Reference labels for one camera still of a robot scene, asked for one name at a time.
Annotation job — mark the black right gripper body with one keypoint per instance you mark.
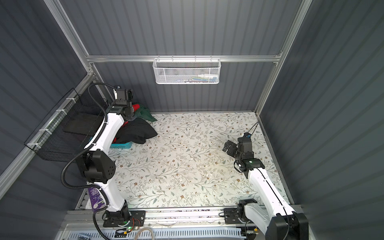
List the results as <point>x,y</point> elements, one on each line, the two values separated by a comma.
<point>233,150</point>

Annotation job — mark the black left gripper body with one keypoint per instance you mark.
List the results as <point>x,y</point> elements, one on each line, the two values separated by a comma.
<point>113,106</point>

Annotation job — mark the red t shirt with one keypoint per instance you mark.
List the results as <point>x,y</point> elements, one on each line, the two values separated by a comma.
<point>135,107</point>

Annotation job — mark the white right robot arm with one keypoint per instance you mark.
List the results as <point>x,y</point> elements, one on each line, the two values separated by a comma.
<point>277,220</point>

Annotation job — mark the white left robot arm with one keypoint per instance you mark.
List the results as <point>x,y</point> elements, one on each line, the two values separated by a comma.
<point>97,167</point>

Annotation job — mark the green t shirt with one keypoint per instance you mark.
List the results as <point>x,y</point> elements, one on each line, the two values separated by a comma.
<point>145,114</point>

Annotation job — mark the black t shirt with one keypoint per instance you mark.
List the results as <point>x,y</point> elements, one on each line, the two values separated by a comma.
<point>137,131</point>

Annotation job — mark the teal plastic laundry basket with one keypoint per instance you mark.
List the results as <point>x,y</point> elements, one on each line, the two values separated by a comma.
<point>121,145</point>

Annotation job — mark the purple booklet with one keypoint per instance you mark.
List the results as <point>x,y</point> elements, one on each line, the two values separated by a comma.
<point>96,199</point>

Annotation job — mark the white wire mesh basket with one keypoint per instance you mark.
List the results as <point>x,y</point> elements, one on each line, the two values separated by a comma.
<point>187,72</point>

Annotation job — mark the black wire mesh basket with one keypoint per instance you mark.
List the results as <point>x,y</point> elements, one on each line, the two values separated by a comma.
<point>69,127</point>

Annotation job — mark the aluminium horizontal frame bar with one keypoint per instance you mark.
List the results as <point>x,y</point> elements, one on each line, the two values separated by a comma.
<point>194,58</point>

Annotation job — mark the white slotted cable duct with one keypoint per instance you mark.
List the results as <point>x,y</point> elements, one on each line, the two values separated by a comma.
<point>220,233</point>

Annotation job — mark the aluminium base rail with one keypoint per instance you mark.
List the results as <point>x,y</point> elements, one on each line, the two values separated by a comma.
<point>186,214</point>

